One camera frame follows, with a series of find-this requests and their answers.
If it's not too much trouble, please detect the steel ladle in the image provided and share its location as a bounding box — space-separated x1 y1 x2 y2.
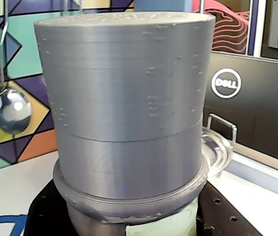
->
0 0 33 135

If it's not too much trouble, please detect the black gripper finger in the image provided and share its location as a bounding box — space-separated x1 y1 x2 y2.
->
28 183 80 236
196 183 265 236

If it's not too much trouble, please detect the black Dell monitor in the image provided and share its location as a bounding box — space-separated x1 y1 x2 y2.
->
202 51 278 177

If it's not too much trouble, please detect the gray plastic salt shaker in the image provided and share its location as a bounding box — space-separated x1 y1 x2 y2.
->
32 11 217 236

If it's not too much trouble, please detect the steel pot with lid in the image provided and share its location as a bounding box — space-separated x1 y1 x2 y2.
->
201 113 238 178

